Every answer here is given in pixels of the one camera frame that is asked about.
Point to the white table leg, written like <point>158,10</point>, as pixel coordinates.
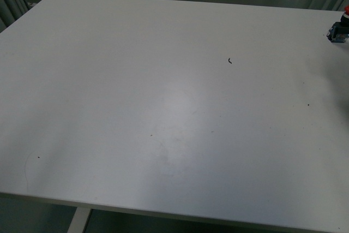
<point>80,220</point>

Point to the left grey curtain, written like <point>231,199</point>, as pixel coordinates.
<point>12,10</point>

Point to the red push button switch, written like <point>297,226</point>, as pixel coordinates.
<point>338,33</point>

